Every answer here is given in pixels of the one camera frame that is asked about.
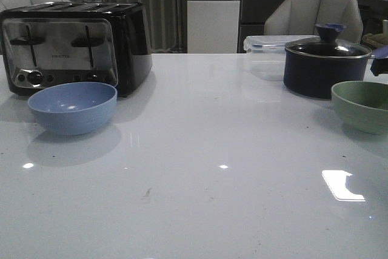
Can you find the blue bowl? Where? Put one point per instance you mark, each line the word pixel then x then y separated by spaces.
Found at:
pixel 74 108

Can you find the green bowl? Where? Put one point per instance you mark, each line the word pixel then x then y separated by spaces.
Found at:
pixel 362 105

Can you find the clear plastic food container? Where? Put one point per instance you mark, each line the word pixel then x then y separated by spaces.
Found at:
pixel 266 55

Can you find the white refrigerator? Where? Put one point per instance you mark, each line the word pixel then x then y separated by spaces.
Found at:
pixel 212 26

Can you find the dark blue saucepan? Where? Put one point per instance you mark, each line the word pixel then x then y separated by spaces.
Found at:
pixel 312 69

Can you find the dark kitchen counter cabinet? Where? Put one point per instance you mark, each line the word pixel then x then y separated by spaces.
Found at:
pixel 260 4

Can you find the grey armchair right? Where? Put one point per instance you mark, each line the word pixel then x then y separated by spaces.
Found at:
pixel 299 17

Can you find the glass pot lid blue knob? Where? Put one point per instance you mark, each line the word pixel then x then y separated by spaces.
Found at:
pixel 329 43

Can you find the black and chrome four-slot toaster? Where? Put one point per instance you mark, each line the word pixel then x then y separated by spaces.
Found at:
pixel 54 43

